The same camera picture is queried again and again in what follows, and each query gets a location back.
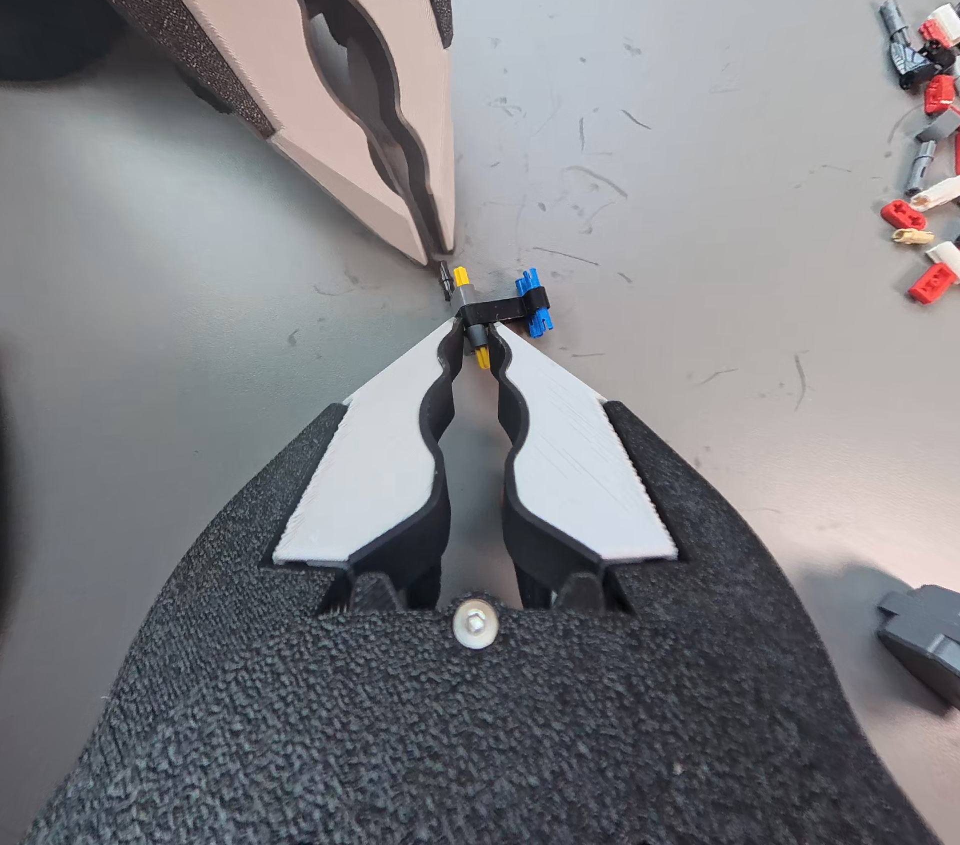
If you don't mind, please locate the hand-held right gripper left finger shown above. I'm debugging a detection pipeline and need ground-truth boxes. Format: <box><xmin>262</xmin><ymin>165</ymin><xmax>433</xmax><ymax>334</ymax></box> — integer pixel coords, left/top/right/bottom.
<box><xmin>271</xmin><ymin>318</ymin><xmax>462</xmax><ymax>610</ymax></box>

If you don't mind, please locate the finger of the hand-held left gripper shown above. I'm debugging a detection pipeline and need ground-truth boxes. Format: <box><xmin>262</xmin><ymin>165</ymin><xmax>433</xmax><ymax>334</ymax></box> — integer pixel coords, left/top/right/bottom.
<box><xmin>146</xmin><ymin>0</ymin><xmax>441</xmax><ymax>266</ymax></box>
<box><xmin>318</xmin><ymin>0</ymin><xmax>457</xmax><ymax>255</ymax></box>

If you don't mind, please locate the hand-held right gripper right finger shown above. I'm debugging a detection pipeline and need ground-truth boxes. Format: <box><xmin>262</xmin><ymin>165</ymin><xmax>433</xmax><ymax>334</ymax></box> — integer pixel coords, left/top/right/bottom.
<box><xmin>487</xmin><ymin>322</ymin><xmax>681</xmax><ymax>610</ymax></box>

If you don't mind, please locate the small toy brick assembly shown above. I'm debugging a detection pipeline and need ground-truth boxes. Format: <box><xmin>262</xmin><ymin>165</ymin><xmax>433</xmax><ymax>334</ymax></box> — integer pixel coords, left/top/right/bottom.
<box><xmin>450</xmin><ymin>266</ymin><xmax>555</xmax><ymax>370</ymax></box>

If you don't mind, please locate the dark round object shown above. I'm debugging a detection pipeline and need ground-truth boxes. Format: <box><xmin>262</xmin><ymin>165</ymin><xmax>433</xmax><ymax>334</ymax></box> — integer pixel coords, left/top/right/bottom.
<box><xmin>0</xmin><ymin>0</ymin><xmax>115</xmax><ymax>83</ymax></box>

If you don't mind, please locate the dark grey plastic part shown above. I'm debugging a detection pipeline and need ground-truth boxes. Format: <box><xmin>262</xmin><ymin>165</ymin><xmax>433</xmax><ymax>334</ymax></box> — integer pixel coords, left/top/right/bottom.
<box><xmin>876</xmin><ymin>584</ymin><xmax>960</xmax><ymax>708</ymax></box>

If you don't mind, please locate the pile of red white bricks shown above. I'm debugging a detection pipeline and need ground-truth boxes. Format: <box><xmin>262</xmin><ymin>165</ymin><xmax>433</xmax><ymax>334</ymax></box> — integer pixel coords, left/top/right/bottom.
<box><xmin>877</xmin><ymin>0</ymin><xmax>960</xmax><ymax>305</ymax></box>

